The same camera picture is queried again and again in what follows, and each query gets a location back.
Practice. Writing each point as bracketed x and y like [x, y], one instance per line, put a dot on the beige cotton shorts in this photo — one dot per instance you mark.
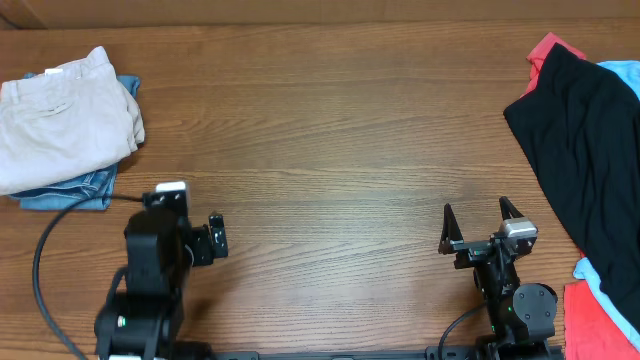
[72, 119]

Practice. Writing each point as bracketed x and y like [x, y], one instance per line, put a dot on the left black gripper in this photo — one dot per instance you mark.
[205, 250]

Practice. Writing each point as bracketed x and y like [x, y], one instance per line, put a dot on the red garment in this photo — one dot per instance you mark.
[589, 332]

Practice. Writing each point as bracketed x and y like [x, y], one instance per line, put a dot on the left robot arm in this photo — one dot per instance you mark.
[144, 311]

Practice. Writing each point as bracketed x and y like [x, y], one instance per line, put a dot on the folded blue denim jeans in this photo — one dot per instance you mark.
[91, 190]

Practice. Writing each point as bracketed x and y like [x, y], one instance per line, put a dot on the light blue garment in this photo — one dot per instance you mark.
[628, 71]

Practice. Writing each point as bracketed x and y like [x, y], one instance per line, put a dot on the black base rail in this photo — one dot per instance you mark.
[345, 355]

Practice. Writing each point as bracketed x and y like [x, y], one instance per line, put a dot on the black garment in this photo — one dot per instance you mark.
[579, 129]

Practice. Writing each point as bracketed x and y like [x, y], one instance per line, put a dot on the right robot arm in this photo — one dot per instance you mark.
[521, 315]

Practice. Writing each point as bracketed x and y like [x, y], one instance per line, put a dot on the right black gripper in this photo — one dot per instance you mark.
[453, 243]

